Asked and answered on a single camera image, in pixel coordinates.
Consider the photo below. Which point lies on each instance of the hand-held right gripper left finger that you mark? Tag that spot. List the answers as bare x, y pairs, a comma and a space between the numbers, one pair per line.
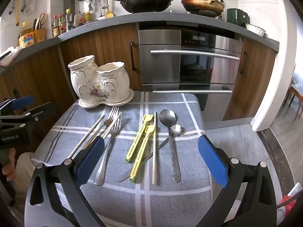
91, 157

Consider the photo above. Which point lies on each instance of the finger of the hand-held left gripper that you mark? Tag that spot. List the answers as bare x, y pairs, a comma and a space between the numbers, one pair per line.
22, 102
35, 113

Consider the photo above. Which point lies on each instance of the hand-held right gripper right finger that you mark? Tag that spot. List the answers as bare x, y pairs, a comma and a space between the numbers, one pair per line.
213, 160

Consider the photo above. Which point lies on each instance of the silver metal fork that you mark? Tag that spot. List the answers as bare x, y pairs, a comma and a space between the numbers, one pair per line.
104, 160

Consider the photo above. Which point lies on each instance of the pale chopstick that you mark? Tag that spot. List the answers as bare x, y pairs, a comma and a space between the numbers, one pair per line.
154, 151
86, 137

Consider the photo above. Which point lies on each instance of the flower-headed metal spoon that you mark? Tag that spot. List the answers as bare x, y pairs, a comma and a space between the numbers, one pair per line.
123, 177

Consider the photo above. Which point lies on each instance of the wooden slotted spoon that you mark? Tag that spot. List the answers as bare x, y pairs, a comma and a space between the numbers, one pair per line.
109, 122

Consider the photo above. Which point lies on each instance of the yellow tulip-top plastic chopstick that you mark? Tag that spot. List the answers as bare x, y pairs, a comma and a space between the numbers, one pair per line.
142, 156
139, 139

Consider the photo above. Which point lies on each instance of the large silver spoon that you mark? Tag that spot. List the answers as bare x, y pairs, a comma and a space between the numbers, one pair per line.
167, 118

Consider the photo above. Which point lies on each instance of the white ceramic utensil holder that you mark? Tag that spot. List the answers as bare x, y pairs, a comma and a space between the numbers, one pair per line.
99, 85

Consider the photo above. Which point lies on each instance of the person's left forearm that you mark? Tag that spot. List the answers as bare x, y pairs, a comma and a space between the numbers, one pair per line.
23, 170

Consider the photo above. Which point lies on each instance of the person's left hand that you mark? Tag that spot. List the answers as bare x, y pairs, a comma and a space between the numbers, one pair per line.
9, 169

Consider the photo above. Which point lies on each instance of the wooden cabinet door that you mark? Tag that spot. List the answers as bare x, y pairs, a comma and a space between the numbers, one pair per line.
35, 75
99, 47
258, 75

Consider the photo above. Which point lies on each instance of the white dish towel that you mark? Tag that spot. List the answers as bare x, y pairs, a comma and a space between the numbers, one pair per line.
10, 54

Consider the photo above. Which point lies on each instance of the grey checked cloth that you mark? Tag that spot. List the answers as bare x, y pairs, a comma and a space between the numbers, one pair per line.
118, 205

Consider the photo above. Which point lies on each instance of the large yellow oil bottle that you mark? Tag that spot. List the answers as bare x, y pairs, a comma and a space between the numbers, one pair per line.
26, 37

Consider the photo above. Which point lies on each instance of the white ceramic tray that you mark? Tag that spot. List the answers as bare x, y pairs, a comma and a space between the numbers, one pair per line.
124, 101

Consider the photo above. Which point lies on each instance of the wooden knife block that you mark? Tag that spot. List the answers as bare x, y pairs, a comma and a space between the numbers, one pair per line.
39, 35

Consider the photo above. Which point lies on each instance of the row of condiment bottles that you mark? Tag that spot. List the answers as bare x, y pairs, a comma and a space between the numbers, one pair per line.
68, 22

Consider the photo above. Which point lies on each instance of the small hanging metal ladle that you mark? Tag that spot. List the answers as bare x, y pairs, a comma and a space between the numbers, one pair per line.
11, 8

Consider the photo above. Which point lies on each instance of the grey speckled countertop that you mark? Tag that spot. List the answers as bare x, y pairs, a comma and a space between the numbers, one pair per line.
94, 26

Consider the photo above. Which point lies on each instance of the wooden dining table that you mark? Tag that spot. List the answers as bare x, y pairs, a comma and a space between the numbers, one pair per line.
296, 94

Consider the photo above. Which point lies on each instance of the stainless steel oven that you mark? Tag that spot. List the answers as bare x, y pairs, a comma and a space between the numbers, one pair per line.
161, 66

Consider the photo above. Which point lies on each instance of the metal hanging kitchen tool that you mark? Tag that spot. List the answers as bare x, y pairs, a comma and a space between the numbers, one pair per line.
91, 3

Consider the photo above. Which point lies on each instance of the yellow hanging spatula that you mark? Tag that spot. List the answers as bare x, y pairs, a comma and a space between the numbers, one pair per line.
109, 13

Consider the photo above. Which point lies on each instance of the glass bowl on counter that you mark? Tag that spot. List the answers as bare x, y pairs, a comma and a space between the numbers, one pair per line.
255, 30

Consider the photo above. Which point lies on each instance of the dark green air fryer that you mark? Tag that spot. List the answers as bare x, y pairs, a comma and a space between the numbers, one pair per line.
235, 17

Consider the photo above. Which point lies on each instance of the gas hob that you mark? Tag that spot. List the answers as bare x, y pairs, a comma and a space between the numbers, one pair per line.
208, 14

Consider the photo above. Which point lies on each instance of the brown frying pan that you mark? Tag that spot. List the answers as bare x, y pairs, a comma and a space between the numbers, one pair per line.
201, 4

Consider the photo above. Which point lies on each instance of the black wok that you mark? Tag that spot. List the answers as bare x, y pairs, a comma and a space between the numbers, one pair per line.
146, 2

